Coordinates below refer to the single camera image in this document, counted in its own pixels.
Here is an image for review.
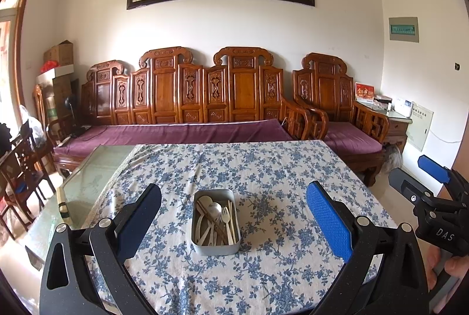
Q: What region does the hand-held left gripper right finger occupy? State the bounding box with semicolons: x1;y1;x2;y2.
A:
306;181;429;315

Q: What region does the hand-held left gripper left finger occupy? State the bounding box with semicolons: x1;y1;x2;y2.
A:
39;184;162;315

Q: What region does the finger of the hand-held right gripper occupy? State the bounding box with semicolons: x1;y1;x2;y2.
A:
418;155;469;199
388;167;440;216

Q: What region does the beige plastic spoon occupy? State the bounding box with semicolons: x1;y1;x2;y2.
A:
195;195;214;246

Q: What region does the brown wooden chopstick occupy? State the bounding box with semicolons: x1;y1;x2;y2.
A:
197;199;225;241
200;198;228;240

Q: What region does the white plastic spoon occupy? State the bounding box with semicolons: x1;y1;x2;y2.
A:
200;212;220;247

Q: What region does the metal spoon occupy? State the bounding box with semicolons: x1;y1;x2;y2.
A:
205;202;222;242

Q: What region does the grey metal utensil box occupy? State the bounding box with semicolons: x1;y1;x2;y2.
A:
191;188;241;256

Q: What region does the white plastic fork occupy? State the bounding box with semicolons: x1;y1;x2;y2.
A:
221;210;237;245

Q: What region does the light wooden chopstick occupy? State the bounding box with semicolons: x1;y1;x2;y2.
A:
227;200;235;244
230;200;239;244

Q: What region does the person's right hand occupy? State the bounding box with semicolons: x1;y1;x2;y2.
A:
427;249;469;294

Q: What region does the grey plastic bag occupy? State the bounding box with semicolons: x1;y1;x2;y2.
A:
383;144;402;172

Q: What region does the wooden side table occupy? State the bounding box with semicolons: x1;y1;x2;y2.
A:
381;106;413;154

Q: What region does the white and blue device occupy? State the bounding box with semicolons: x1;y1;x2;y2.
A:
390;99;414;118

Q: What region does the square purple seat cushion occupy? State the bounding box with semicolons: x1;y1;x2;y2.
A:
324;121;383;154

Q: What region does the blue floral tablecloth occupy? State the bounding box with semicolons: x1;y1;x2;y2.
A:
86;140;398;315

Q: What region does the cream stick with dark band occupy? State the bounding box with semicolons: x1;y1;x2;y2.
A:
55;187;71;224

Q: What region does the long purple seat cushion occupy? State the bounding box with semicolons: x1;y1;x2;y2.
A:
55;119;294;156

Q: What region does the red desk calendar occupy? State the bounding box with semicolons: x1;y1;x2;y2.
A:
355;82;375;104

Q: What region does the carved wooden armchair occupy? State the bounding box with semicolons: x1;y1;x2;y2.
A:
293;53;391;187

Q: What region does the carved wooden sofa bench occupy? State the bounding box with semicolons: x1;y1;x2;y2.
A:
53;46;312;172

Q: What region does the dark carved wooden chair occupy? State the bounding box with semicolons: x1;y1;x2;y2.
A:
0;119;55;240

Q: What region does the black desk fan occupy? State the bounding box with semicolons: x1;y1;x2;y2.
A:
64;97;79;136

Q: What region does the clear plastic bag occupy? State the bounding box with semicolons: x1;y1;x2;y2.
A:
20;104;46;147

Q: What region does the stack of cardboard boxes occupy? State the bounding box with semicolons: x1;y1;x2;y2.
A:
51;75;79;125

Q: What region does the wooden chair with armrests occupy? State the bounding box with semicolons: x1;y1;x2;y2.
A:
32;84;74;143

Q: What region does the black cloth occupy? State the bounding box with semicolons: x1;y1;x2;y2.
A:
0;122;15;154

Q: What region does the white flat box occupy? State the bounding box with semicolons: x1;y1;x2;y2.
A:
37;66;76;84

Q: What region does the brown cardboard box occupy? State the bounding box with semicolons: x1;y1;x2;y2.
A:
43;40;75;67

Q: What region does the white wall cabinet door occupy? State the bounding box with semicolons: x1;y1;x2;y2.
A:
405;101;435;152

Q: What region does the grey wall panel box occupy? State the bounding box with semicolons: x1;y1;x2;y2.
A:
388;16;419;42

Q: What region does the wooden door frame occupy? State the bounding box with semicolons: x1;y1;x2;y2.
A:
0;0;34;125

